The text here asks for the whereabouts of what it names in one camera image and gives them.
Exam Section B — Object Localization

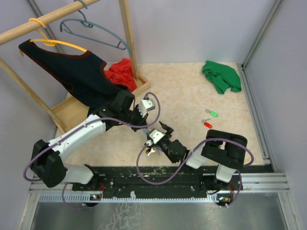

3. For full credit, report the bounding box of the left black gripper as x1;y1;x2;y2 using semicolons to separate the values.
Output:
121;104;149;132

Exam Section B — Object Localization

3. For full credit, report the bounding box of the bunch of tagged keys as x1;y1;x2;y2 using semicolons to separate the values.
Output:
146;147;162;156

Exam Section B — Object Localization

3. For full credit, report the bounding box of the red tagged key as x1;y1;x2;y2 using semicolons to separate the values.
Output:
201;118;213;129

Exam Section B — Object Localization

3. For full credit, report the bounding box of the large keyring with blue handle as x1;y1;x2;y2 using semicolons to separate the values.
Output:
143;129;152;140

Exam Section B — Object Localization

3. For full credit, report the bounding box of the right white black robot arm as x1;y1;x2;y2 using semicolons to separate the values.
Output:
144;123;250;190

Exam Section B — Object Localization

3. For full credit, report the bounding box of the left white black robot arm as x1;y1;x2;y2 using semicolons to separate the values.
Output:
30;91;155;190

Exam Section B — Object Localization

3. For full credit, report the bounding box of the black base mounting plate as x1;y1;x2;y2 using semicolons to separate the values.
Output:
72;166;241;199

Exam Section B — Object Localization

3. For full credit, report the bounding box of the green tagged key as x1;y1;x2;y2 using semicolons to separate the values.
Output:
202;108;218;117

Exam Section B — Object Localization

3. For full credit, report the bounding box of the red crumpled cloth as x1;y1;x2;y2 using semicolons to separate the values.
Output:
104;58;137;92

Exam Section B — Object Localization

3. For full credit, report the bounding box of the wooden clothes rack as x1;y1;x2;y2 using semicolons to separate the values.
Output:
0;0;151;132

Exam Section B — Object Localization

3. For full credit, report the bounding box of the dark navy tank top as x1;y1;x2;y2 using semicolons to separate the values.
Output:
19;40;129;113

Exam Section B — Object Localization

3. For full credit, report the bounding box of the green crumpled cloth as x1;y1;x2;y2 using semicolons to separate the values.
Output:
202;60;242;94

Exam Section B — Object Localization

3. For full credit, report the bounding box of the grey-blue plastic hanger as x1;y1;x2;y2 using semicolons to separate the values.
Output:
59;0;133;54

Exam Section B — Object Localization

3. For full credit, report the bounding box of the yellow plastic hanger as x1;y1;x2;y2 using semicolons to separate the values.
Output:
20;18;87;57

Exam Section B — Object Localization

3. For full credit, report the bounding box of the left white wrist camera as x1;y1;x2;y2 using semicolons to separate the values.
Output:
138;99;155;117

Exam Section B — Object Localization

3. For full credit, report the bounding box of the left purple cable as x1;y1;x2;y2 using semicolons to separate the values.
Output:
23;92;161;210

